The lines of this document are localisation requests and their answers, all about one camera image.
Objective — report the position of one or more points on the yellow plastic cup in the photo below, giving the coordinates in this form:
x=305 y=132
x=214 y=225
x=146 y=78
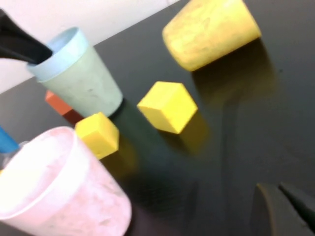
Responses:
x=211 y=34

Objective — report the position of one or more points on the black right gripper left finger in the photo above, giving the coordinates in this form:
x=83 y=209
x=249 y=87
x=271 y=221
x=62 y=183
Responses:
x=14 y=41

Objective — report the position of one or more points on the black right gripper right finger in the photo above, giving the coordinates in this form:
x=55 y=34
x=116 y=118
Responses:
x=278 y=214

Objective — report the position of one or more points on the pale green plastic cup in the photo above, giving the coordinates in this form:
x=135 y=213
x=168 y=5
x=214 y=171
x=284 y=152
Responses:
x=91 y=88

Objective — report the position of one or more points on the orange foam cube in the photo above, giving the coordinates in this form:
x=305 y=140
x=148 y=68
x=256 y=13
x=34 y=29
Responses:
x=57 y=104

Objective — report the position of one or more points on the yellow foam cube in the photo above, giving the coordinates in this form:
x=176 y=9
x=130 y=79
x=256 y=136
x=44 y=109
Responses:
x=98 y=135
x=169 y=108

